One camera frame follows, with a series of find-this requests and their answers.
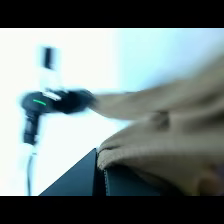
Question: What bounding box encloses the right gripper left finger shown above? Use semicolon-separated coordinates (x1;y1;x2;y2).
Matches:
38;147;101;197

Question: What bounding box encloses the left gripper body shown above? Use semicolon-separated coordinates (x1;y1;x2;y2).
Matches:
53;88;98;115

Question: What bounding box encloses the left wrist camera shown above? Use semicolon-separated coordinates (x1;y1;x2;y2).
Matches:
39;45;65;102

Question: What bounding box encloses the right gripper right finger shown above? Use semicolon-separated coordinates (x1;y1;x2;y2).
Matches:
99;165;165;197

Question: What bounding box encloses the brown shirt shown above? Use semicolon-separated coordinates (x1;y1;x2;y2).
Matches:
90;49;224;197

